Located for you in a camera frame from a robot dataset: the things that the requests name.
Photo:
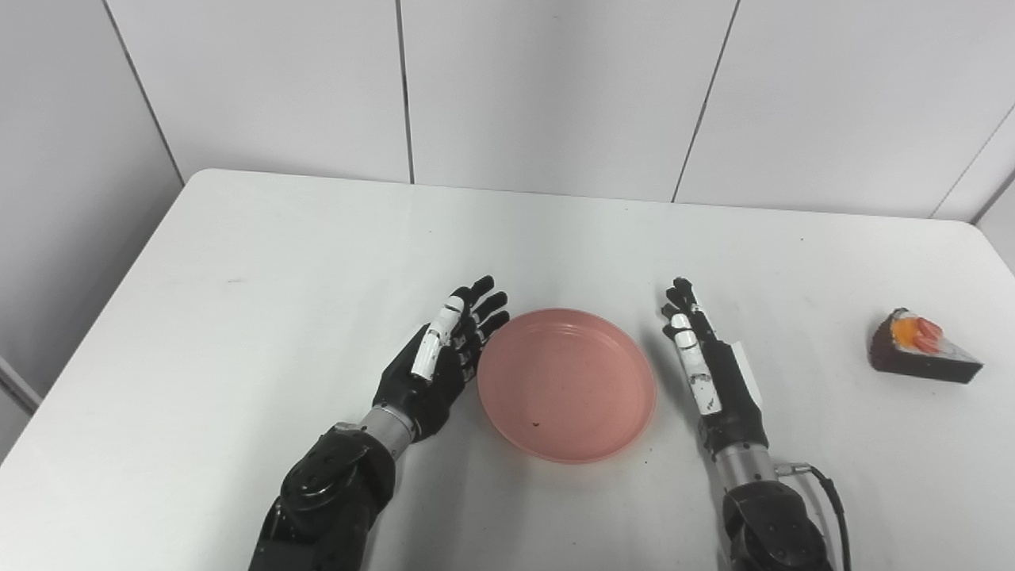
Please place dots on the pink round plate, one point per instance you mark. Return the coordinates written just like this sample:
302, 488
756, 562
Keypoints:
567, 385

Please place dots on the chocolate cake slice with fruit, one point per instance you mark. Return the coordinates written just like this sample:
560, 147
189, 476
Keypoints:
920, 361

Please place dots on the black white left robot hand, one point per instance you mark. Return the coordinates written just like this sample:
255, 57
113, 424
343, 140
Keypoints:
420, 396

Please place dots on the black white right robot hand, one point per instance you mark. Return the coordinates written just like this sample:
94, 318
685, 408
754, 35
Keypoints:
737, 412

